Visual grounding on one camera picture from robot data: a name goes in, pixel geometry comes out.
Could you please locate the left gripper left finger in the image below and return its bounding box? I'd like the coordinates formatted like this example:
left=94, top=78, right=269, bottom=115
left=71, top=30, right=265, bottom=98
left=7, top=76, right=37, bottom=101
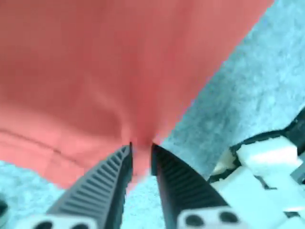
left=22, top=142, right=133, bottom=229

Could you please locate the red shirt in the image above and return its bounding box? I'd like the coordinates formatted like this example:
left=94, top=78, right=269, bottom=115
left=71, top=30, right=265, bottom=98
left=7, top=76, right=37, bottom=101
left=0, top=0, right=277, bottom=194

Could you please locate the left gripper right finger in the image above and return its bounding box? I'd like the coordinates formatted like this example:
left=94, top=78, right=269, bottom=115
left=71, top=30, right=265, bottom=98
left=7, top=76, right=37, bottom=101
left=151, top=142, right=242, bottom=229

